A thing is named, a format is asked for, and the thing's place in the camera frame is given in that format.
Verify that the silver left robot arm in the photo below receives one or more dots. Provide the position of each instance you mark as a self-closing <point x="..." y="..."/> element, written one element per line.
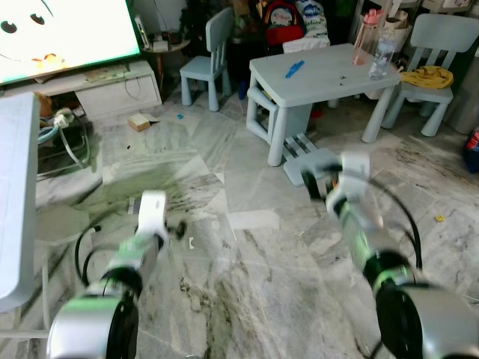
<point x="90" y="329"/>

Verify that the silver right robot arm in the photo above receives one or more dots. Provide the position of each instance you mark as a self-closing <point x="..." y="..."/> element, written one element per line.
<point x="426" y="321"/>

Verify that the grey ribbed step stool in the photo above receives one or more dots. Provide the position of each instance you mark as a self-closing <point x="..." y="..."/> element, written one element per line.
<point x="310" y="157"/>

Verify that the light blue kids stool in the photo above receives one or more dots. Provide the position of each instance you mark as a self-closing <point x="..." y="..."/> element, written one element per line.
<point x="298" y="120"/>

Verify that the small cardboard box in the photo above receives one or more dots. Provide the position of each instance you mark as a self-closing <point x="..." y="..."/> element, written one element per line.
<point x="138" y="122"/>

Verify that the light blue kids table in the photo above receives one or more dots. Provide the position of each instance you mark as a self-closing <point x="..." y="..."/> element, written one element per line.
<point x="322" y="71"/>

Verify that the blue pen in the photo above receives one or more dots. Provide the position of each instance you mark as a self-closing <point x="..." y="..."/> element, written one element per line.
<point x="294" y="69"/>

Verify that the clear plastic water bottle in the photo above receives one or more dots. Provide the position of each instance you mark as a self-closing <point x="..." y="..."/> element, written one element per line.
<point x="382" y="63"/>

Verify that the white television cabinet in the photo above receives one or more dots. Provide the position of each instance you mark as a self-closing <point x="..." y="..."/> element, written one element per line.
<point x="120" y="93"/>

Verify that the pink water bottle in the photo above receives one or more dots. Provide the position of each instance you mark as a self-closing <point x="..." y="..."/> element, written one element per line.
<point x="367" y="41"/>

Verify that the yellow cloth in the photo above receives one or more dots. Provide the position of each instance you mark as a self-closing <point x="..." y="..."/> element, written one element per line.
<point x="428" y="77"/>

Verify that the red backpack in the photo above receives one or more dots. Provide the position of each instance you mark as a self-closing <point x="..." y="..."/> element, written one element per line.
<point x="283" y="34"/>

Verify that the red and blue toy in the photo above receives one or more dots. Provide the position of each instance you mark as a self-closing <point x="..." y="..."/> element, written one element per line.
<point x="473" y="149"/>

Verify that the baby bouncer seat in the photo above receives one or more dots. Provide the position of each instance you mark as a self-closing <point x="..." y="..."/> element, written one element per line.
<point x="49" y="134"/>

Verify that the white printed bag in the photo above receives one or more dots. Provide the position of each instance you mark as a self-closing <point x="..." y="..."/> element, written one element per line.
<point x="314" y="19"/>

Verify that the white folding table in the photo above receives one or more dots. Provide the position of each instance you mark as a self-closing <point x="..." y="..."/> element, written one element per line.
<point x="15" y="187"/>

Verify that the beige paper bag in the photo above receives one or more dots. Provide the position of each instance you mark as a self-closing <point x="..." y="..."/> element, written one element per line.
<point x="400" y="30"/>

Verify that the light blue kids chair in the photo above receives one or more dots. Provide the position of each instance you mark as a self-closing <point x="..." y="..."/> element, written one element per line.
<point x="217" y="37"/>
<point x="441" y="34"/>

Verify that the brown plush toy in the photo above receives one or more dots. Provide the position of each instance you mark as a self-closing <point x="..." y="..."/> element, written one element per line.
<point x="43" y="103"/>

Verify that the dark round side table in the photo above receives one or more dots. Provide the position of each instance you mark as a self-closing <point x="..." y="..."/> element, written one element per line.
<point x="168" y="45"/>

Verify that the large television screen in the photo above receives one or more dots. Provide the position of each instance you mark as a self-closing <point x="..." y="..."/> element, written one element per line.
<point x="67" y="30"/>

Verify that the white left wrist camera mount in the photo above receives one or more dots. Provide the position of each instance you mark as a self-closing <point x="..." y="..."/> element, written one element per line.
<point x="153" y="209"/>

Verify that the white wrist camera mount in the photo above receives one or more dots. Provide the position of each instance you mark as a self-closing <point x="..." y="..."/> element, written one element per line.
<point x="355" y="166"/>
<point x="153" y="209"/>

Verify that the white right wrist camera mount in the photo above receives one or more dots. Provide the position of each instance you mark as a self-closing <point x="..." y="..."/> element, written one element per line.
<point x="355" y="166"/>

